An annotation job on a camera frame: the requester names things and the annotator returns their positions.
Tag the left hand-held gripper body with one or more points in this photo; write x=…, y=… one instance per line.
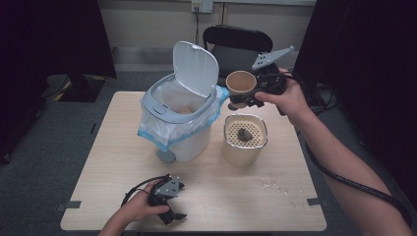
x=165, y=190

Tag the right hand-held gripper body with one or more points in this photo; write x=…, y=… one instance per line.
x=272, y=82

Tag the brown paper cup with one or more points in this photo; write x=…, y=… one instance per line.
x=241, y=83

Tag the dark wet tea residue lump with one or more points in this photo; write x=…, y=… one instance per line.
x=244, y=134

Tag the white bin with grey lid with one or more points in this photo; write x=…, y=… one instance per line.
x=193, y=147

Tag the beige container with perforated strainer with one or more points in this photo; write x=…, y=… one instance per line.
x=242, y=154

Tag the person's right hand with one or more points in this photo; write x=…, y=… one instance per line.
x=288, y=98

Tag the person's left hand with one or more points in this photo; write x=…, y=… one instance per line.
x=137, y=208

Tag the round black table grommet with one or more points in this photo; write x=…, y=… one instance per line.
x=231, y=106

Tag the black folding chair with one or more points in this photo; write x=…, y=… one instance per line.
x=236, y=39

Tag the clear blue-edged plastic bin liner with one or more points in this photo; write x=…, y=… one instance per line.
x=164, y=131

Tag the water spill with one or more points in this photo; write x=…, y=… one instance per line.
x=272, y=185

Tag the small black floor strip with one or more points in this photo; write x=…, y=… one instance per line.
x=93, y=128

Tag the grey tape strip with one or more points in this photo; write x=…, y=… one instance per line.
x=70, y=205
x=316, y=202

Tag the dark curtain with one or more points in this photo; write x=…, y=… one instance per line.
x=49, y=49
x=367, y=65

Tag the white wall socket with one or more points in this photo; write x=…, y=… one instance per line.
x=201, y=6

